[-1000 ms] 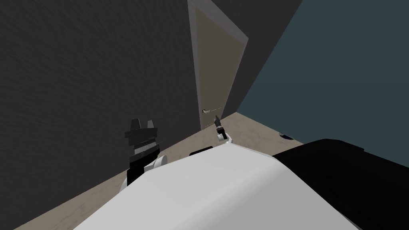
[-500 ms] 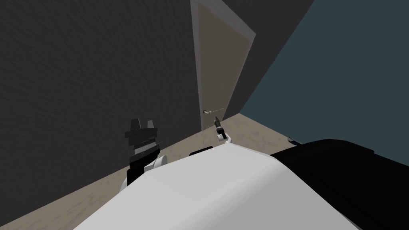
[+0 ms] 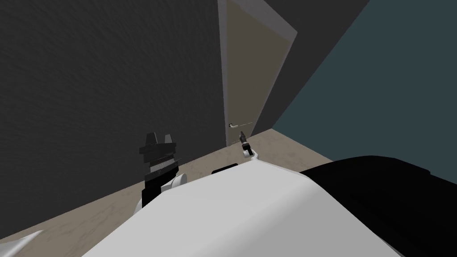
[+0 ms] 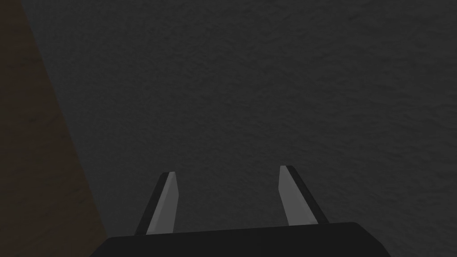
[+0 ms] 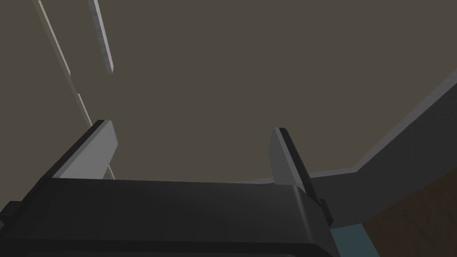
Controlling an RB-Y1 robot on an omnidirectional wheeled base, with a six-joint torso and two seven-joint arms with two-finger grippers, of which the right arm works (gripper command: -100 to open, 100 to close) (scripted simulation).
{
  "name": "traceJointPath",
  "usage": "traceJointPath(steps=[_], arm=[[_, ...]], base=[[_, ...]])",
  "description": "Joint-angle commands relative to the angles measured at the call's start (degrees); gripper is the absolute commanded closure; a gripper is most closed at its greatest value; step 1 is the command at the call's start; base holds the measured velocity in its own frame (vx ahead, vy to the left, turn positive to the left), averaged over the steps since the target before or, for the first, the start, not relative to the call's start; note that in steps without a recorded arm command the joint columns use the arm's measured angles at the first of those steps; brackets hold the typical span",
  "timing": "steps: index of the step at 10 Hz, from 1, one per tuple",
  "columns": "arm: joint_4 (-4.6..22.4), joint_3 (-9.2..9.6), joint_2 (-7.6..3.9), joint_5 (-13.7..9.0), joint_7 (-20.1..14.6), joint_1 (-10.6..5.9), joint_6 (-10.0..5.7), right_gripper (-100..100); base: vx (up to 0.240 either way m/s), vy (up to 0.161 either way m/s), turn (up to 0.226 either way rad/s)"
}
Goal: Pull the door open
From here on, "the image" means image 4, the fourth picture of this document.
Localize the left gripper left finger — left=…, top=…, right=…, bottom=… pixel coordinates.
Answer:
left=134, top=171, right=179, bottom=236

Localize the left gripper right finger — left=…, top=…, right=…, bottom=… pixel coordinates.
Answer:
left=278, top=165, right=330, bottom=227

